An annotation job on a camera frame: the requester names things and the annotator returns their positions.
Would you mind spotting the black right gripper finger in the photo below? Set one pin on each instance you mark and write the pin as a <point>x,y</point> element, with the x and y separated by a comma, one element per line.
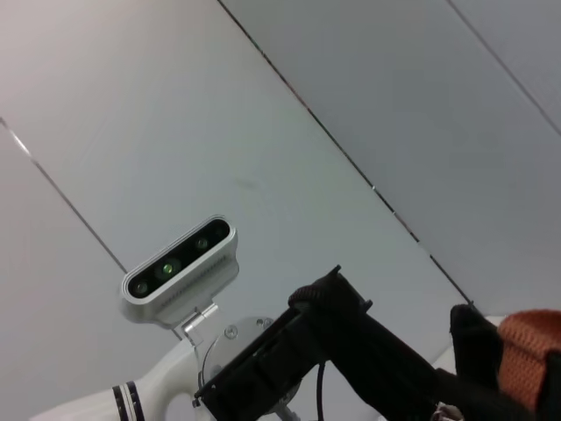
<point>342,351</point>
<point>394,364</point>

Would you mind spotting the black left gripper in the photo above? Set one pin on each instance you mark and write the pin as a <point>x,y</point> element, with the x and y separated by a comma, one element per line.
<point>254,377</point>

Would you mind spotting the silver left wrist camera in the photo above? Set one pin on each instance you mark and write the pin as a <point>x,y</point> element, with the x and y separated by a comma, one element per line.
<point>184,280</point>

